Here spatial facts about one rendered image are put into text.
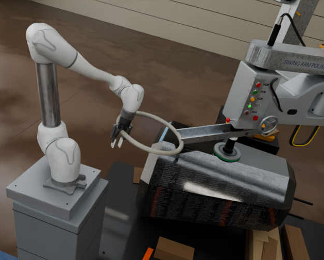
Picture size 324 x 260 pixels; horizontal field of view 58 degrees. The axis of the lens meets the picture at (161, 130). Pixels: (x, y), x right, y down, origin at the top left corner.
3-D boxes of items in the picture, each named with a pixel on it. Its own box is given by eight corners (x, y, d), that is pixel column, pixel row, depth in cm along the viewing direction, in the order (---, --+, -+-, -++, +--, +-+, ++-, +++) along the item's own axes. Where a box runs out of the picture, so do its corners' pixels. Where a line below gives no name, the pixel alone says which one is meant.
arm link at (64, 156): (55, 186, 157) (56, 152, 146) (45, 166, 168) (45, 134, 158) (84, 178, 166) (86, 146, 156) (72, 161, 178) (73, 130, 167)
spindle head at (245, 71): (259, 117, 232) (283, 64, 209) (275, 133, 215) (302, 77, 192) (220, 115, 221) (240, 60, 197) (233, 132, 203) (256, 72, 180)
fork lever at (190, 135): (256, 122, 232) (258, 116, 230) (270, 135, 217) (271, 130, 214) (174, 131, 216) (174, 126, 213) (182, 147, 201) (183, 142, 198)
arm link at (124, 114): (139, 113, 176) (136, 121, 179) (133, 105, 182) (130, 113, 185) (126, 112, 171) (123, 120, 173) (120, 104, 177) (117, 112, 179)
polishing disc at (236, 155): (222, 161, 217) (222, 159, 216) (209, 144, 233) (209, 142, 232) (245, 159, 225) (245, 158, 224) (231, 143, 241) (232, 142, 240)
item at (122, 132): (171, 120, 228) (172, 117, 227) (192, 161, 190) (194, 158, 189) (111, 107, 208) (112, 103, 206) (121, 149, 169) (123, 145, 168)
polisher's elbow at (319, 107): (299, 104, 233) (310, 82, 223) (317, 105, 240) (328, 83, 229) (316, 117, 218) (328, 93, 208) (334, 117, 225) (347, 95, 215)
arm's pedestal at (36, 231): (74, 315, 191) (82, 238, 149) (8, 286, 197) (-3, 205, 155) (107, 252, 233) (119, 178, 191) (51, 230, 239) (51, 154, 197)
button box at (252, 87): (247, 115, 200) (263, 77, 185) (249, 117, 197) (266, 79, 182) (237, 115, 197) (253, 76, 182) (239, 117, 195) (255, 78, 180)
